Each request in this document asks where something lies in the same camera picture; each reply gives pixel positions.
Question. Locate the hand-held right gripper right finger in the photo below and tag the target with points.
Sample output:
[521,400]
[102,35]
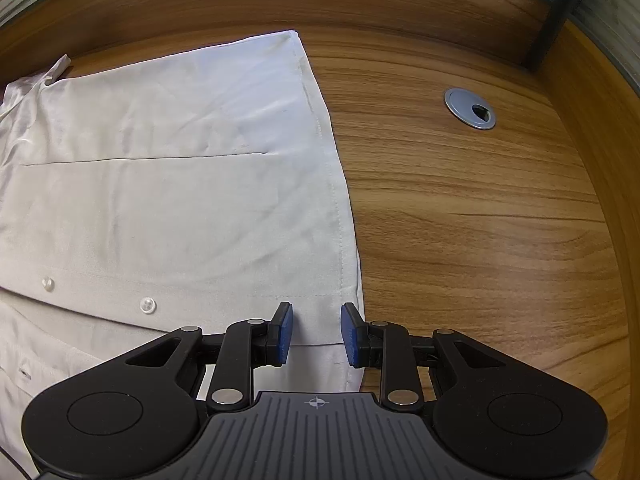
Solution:
[348,335]

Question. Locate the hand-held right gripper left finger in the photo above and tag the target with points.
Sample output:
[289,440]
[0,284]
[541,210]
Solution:
[286,332]

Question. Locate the white button shirt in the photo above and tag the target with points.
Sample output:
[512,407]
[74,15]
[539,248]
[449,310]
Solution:
[175,185]

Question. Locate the glass side partition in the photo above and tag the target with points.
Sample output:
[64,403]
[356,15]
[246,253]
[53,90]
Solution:
[610,5]

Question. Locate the dark partition post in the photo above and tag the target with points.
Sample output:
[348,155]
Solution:
[555,20]

